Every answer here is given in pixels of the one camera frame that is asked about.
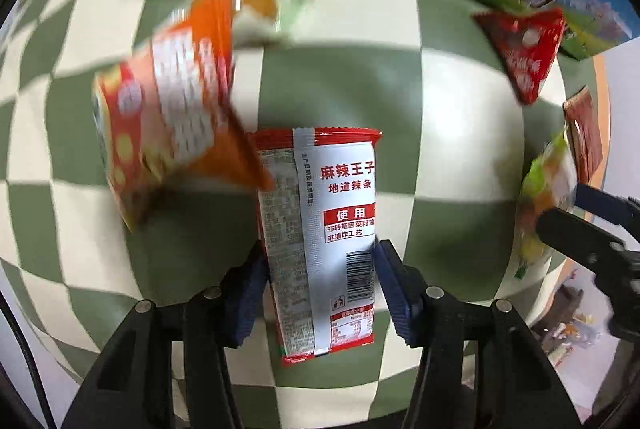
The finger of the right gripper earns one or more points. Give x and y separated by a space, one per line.
583 242
614 209

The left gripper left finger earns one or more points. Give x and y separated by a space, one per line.
129 384

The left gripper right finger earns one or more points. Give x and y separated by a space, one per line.
480 365

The colourful candy balls bag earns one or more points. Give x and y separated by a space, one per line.
550 182

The dark red snack packet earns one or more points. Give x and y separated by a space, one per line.
584 134

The red triangular snack packet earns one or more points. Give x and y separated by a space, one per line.
527 46

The red white spicy strip packet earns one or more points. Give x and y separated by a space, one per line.
318 227

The orange panda snack bag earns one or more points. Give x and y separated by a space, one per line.
165 112

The orange jelly cup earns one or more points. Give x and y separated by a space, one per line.
258 22

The green white checkered blanket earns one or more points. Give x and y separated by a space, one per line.
454 145

